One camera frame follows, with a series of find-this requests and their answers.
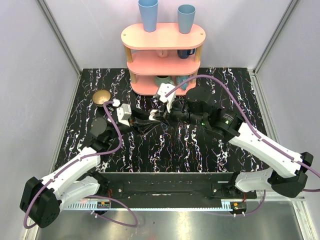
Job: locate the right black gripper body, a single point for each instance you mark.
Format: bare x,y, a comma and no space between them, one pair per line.
181,112

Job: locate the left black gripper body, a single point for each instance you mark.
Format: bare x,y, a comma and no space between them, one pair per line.
132,120

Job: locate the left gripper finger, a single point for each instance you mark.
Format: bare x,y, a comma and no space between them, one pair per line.
145,126
140,114

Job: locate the white oval case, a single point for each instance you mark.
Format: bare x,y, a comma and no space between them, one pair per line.
154,115

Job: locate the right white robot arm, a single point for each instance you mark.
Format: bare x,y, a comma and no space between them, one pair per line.
286,174

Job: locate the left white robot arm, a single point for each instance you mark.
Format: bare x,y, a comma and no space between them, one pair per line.
44,199

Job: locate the light blue ceramic mug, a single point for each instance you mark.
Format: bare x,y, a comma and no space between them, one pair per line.
180,79

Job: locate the green ceramic mug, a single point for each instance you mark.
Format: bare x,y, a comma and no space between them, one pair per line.
163,79

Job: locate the dark blue mug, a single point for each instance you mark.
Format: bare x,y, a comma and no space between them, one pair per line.
184,54

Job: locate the pink three-tier wooden shelf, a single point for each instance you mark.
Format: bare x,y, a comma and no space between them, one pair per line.
142,60

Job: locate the pink mug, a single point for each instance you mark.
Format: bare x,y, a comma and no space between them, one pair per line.
162,53

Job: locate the right light blue tumbler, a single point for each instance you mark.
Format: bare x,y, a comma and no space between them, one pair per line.
185,18

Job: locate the light blue tumbler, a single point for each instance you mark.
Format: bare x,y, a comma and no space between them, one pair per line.
185,18
149,12

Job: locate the left light blue tumbler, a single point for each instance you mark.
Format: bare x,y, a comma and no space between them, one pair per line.
149,12

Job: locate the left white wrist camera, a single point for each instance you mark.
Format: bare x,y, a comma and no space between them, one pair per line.
123,114

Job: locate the black mounting base plate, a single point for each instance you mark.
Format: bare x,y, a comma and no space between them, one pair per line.
121,185

